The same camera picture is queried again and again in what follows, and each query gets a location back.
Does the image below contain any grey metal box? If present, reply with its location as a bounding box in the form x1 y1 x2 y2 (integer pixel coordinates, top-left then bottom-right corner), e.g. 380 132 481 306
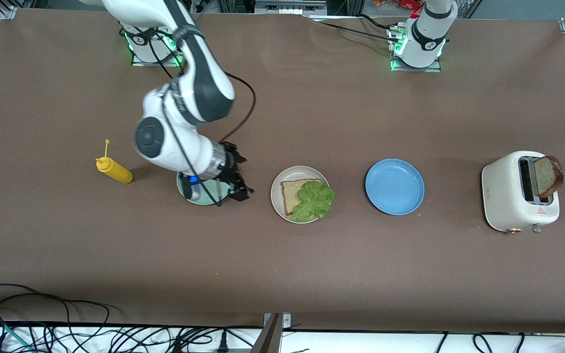
255 0 328 14

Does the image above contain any red packet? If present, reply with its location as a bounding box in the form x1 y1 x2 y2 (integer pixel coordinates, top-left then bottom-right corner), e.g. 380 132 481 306
375 0 423 11

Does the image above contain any white two-slot toaster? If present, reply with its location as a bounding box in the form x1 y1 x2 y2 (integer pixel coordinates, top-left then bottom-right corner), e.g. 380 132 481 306
481 150 561 235

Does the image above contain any aluminium profile bracket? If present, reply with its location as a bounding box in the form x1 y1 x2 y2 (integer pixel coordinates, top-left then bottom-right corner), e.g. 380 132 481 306
251 312 292 353

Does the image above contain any yellow mustard squeeze bottle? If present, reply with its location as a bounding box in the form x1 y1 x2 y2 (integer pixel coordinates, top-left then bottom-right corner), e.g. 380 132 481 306
95 139 134 185

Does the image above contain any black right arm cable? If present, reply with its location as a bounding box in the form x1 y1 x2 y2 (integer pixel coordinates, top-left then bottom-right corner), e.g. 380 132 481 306
162 71 257 206

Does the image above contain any green round plate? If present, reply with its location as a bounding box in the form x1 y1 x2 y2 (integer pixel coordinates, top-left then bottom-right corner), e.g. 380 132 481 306
177 171 236 205

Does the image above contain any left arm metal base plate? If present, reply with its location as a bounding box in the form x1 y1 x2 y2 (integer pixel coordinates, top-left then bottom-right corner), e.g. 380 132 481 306
388 25 442 73

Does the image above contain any blue round plate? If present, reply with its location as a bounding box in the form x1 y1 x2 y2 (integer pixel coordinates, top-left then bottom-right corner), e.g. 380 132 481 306
365 158 425 216

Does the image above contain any black looped floor cable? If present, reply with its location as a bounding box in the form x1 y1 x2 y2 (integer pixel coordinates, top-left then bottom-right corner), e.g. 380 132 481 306
0 283 116 327

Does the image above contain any brown bread slice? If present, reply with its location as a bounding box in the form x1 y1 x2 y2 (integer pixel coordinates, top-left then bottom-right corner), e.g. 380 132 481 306
534 155 565 200
281 179 322 215

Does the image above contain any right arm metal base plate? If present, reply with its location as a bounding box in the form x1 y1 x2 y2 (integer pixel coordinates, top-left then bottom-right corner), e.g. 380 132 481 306
130 20 188 68

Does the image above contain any beige round plate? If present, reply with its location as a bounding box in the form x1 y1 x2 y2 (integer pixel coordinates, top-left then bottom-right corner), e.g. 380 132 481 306
270 165 332 225

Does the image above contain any black cable on tabletop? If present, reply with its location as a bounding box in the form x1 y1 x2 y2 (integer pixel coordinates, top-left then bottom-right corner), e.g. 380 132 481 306
312 20 401 44

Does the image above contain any green lettuce leaf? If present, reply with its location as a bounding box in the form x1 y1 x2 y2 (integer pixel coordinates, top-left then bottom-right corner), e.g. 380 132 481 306
290 179 336 223

